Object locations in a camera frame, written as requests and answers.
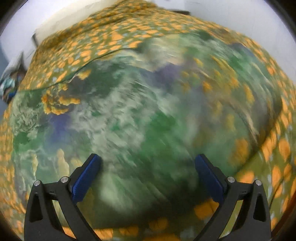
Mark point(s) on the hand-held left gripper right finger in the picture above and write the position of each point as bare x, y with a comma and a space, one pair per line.
209, 178

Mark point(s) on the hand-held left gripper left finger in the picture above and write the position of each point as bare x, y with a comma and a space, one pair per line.
84, 178

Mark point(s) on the green printed padded jacket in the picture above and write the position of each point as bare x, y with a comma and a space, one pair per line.
138, 115

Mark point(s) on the dark wooden headboard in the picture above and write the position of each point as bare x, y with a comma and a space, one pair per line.
35, 39

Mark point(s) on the orange flowered green quilt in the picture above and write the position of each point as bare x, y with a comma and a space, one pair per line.
104, 30

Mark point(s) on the cream pillow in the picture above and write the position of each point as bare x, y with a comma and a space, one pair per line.
69, 16

